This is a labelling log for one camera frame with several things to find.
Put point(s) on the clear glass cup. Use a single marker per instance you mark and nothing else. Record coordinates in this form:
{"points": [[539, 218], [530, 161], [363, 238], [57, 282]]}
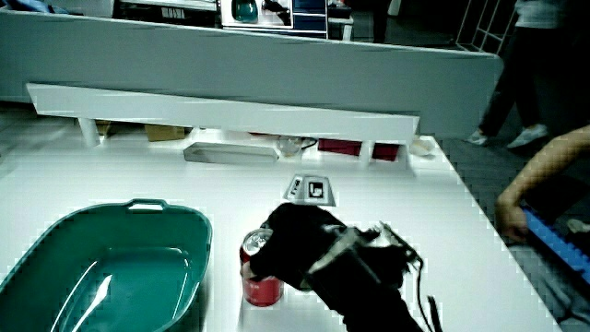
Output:
{"points": [[289, 145]]}

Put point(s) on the white desk shelf riser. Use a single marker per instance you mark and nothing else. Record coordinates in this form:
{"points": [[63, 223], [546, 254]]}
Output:
{"points": [[221, 113]]}

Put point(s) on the white desk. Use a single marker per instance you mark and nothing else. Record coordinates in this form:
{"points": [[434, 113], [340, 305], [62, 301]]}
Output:
{"points": [[221, 184]]}

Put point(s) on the another person's forearm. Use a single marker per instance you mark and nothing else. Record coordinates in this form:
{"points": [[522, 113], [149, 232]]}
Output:
{"points": [[548, 159]]}

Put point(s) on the red box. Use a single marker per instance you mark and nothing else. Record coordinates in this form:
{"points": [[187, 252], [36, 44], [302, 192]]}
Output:
{"points": [[338, 146]]}

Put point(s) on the green plastic basin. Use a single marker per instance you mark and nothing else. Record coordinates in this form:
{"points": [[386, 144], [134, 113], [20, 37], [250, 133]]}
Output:
{"points": [[138, 281]]}

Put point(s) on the grey shallow tray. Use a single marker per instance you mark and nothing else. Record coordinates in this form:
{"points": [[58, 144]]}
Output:
{"points": [[230, 153]]}

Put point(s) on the grey partition panel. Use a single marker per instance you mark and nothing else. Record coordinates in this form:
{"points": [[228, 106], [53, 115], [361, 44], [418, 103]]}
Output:
{"points": [[230, 60]]}

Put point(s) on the red cola can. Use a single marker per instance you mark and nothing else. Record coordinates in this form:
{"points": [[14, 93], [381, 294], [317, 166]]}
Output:
{"points": [[263, 292]]}

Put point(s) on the person's right hand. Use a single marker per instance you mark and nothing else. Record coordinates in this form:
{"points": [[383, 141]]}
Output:
{"points": [[295, 240]]}

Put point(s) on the blue studded plastic board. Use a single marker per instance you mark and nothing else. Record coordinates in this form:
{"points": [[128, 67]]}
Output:
{"points": [[553, 242]]}

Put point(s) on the white box with teal item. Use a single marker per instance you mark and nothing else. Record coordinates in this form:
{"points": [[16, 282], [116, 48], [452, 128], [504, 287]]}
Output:
{"points": [[256, 13]]}

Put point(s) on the brown cardboard box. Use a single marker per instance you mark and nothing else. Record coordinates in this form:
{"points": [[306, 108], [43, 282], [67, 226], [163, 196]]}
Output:
{"points": [[165, 133]]}

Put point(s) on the blue drawer cabinet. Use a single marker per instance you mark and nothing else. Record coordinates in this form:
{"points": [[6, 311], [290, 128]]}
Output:
{"points": [[310, 20]]}

